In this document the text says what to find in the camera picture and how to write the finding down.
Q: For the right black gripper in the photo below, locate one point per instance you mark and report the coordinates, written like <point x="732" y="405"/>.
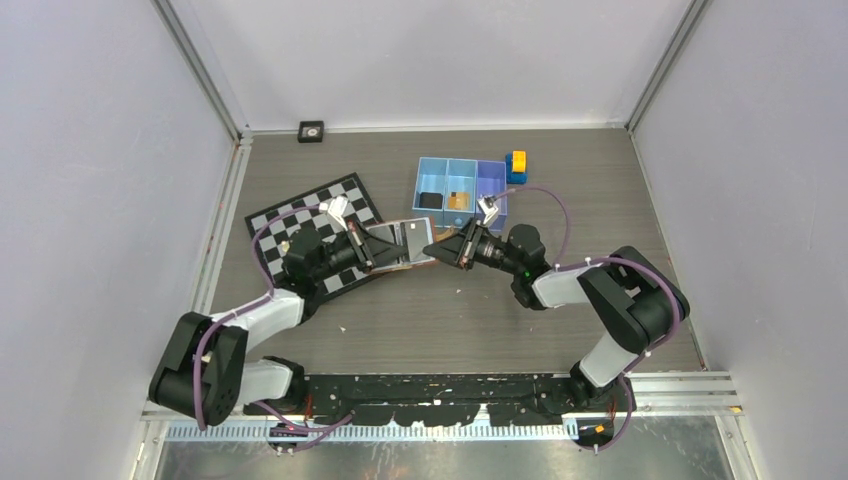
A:
<point x="460" y="249"/>

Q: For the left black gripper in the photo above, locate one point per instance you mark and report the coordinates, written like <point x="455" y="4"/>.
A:
<point x="372" y="251"/>

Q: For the brown leather card holder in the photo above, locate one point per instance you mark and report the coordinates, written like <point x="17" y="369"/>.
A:
<point x="390" y="232"/>

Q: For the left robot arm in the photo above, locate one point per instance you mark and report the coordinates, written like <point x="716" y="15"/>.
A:
<point x="203" y="372"/>

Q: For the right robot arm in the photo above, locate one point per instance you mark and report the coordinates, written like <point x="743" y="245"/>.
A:
<point x="638" y="306"/>

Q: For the grey card in holder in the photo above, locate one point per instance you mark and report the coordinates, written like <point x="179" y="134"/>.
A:
<point x="416" y="235"/>

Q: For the orange card in bin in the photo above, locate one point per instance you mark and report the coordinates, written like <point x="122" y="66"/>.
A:
<point x="460" y="201"/>

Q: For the black card in bin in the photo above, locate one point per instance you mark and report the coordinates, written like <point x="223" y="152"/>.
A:
<point x="430" y="200"/>

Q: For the black white chessboard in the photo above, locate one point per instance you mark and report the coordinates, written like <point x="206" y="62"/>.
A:
<point x="279" y="230"/>

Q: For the light blue left bin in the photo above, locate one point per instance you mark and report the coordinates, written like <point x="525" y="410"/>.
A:
<point x="431" y="176"/>

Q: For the light blue bin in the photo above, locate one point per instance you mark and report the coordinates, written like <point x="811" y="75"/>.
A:
<point x="431" y="176"/>
<point x="460" y="189"/>

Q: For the light blue middle bin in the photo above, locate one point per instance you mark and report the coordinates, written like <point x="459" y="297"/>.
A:
<point x="460" y="189"/>

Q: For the purple right bin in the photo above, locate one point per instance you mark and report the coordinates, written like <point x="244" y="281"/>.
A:
<point x="490" y="181"/>

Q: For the blue yellow toy block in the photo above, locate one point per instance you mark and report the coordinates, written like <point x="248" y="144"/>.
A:
<point x="516" y="167"/>

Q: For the small black square box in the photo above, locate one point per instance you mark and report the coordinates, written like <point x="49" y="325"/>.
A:
<point x="311" y="131"/>

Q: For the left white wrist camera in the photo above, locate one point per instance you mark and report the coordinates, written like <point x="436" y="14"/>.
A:
<point x="334" y="209"/>

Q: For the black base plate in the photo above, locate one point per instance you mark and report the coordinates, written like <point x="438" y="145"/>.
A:
<point x="442" y="400"/>

